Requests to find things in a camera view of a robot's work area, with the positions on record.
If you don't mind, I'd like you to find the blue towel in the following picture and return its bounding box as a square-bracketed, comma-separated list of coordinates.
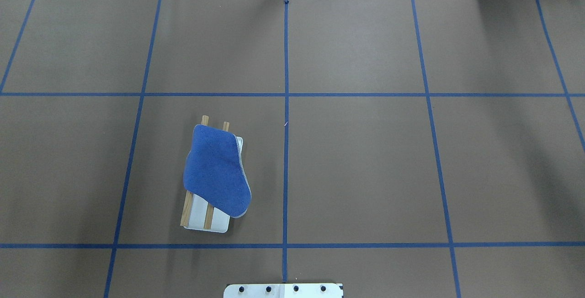
[182, 124, 251, 218]

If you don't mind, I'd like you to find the white wooden towel rack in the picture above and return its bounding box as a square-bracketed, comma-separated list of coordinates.
[180, 115, 244, 234]

